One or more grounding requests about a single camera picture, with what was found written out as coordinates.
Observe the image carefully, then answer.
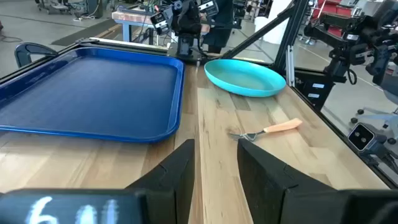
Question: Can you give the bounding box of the blue plastic tray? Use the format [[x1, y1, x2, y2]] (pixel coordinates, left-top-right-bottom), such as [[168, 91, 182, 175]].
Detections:
[[0, 46, 186, 144]]

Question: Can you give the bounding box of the red cabinet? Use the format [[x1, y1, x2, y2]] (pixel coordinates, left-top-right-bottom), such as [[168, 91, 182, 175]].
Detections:
[[310, 0, 354, 37]]

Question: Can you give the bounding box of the table-level camera box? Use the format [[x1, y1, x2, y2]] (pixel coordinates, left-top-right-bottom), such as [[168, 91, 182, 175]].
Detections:
[[347, 122, 398, 175]]

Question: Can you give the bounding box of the teal round plate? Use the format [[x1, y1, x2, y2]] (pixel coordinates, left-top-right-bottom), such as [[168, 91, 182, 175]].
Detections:
[[203, 58, 287, 98]]

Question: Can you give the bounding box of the silver aluminium post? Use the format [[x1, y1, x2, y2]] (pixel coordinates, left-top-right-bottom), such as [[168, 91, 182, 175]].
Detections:
[[285, 45, 295, 87]]

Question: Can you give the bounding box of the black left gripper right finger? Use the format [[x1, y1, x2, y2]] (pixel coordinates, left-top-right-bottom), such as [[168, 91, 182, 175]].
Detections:
[[237, 139, 337, 224]]

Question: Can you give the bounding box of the black box with white labels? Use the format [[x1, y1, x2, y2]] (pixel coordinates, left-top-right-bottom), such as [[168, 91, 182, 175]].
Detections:
[[294, 70, 336, 112]]

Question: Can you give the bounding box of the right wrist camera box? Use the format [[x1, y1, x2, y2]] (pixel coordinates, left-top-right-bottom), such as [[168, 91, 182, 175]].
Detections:
[[150, 7, 174, 35]]

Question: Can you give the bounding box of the person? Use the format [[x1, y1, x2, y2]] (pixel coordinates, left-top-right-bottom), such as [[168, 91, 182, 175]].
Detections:
[[203, 0, 234, 54]]

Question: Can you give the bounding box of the dark floor mat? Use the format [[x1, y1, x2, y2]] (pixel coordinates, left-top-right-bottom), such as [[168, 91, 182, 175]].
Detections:
[[51, 18, 118, 47]]

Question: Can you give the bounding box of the black neighbouring station robot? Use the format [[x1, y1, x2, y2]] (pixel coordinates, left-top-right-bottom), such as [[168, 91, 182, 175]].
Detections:
[[303, 0, 398, 86]]

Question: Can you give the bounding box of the dark curved chair back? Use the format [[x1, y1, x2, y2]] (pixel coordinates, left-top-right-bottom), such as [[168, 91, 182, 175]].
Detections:
[[14, 42, 58, 68]]

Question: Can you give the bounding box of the fork with orange handle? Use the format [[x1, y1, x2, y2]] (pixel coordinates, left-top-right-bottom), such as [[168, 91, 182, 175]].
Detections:
[[228, 117, 303, 142]]

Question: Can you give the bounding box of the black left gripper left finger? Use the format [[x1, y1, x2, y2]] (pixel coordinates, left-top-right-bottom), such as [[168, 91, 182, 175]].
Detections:
[[126, 139, 196, 224]]

